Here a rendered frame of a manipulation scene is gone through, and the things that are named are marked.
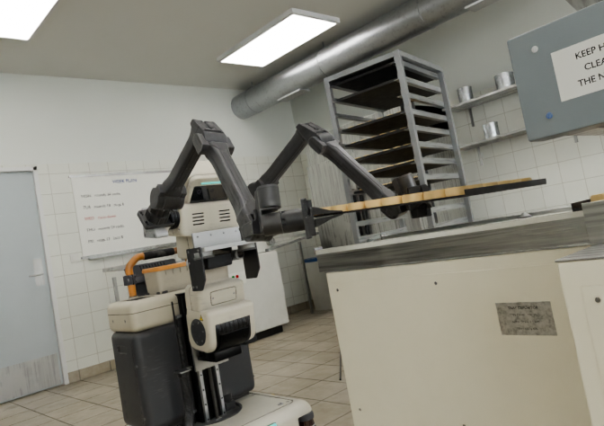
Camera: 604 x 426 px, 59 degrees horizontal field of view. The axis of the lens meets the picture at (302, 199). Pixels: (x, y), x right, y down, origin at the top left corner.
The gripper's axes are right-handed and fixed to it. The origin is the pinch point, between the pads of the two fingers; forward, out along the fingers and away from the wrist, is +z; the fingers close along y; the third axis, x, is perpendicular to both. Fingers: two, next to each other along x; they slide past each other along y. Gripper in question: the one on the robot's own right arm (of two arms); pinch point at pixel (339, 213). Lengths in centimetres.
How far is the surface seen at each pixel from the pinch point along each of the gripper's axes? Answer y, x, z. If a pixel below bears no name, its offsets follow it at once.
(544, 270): -17, -33, 35
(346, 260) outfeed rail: -12.2, 3.7, 0.0
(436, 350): -33.8, -14.1, 15.8
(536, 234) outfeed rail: -10.2, -32.2, 34.9
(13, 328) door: -52, 336, -293
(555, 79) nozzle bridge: 13, -58, 32
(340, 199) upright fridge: 19, 444, 18
